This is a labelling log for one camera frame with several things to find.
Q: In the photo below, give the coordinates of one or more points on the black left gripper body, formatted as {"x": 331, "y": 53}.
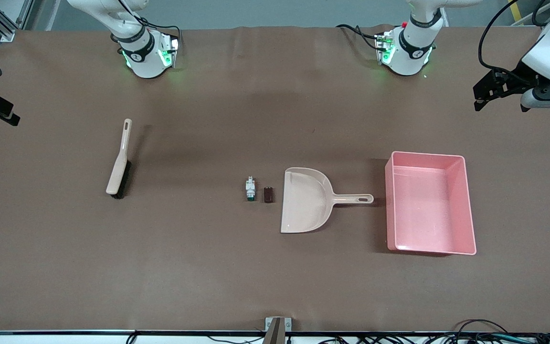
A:
{"x": 513, "y": 78}

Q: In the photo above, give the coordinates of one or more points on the beige brush with black bristles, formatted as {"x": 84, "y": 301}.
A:
{"x": 118, "y": 167}

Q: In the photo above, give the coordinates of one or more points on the beige plastic dustpan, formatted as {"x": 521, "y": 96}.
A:
{"x": 303, "y": 200}

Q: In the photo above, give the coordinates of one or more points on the dark brown cylindrical capacitor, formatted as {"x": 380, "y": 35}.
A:
{"x": 268, "y": 194}

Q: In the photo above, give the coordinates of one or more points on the white green electronic component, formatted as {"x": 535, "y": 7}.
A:
{"x": 250, "y": 188}

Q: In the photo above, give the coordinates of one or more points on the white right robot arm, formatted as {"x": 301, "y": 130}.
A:
{"x": 143, "y": 57}

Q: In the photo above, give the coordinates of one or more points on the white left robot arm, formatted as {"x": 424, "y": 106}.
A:
{"x": 411, "y": 52}

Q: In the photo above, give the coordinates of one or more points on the pink plastic bin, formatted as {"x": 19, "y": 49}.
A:
{"x": 428, "y": 205}

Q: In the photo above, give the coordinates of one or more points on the brown table mat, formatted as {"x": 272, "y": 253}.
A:
{"x": 208, "y": 267}

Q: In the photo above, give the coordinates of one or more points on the grey metal bracket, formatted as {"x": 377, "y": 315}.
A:
{"x": 277, "y": 329}

